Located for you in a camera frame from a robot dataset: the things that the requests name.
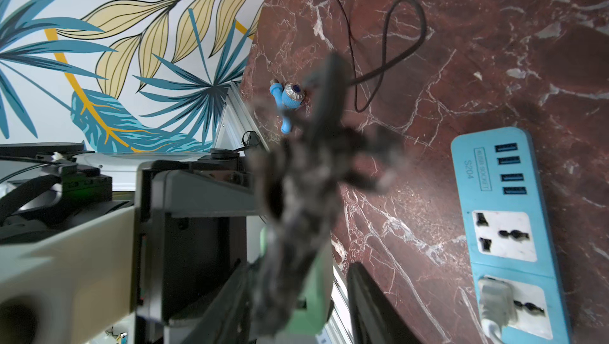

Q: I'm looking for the blue plastic tap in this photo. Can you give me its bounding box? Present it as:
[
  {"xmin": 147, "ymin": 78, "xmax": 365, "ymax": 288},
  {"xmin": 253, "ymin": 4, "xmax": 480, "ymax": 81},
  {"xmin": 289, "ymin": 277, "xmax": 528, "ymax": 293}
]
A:
[{"xmin": 269, "ymin": 79, "xmax": 305, "ymax": 134}]

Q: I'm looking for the white fan plug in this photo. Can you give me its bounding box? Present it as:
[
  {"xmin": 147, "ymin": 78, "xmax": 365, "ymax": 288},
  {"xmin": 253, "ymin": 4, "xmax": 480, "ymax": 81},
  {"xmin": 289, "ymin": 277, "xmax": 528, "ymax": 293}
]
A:
[{"xmin": 478, "ymin": 277, "xmax": 518, "ymax": 344}]

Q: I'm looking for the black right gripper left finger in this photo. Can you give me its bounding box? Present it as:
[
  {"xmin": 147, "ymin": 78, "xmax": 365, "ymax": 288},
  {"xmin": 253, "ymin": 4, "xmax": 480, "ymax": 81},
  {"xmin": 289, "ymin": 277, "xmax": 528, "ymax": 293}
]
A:
[{"xmin": 182, "ymin": 263, "xmax": 251, "ymax": 343}]

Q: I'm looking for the teal power strip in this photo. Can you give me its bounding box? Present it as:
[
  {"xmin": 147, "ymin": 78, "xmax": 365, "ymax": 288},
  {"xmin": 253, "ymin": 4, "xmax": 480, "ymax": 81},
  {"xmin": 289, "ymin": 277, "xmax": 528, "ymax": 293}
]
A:
[{"xmin": 450, "ymin": 127, "xmax": 571, "ymax": 343}]

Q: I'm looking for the green power adapter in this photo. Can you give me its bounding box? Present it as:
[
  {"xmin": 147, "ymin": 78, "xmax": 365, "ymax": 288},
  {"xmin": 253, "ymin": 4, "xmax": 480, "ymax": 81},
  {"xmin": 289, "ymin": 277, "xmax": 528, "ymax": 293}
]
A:
[{"xmin": 274, "ymin": 239, "xmax": 334, "ymax": 338}]

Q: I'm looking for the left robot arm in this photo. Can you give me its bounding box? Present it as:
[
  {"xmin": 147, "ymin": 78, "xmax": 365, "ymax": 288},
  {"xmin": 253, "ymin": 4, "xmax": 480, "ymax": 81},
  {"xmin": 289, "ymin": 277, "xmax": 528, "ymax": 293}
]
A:
[{"xmin": 1, "ymin": 148, "xmax": 255, "ymax": 343}]

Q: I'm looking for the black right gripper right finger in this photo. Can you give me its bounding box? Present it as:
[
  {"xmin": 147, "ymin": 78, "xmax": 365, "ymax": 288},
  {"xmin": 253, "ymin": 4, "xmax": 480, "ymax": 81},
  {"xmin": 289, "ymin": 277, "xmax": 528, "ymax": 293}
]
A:
[{"xmin": 347, "ymin": 263, "xmax": 420, "ymax": 344}]

